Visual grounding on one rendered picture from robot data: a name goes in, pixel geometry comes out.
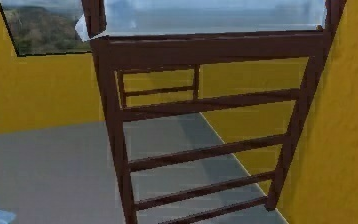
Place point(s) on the dark brown wooden bunk bed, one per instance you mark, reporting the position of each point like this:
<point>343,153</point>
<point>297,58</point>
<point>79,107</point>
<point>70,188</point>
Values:
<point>207,50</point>

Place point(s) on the window with landscape view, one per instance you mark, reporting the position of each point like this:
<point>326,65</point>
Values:
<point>43,26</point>

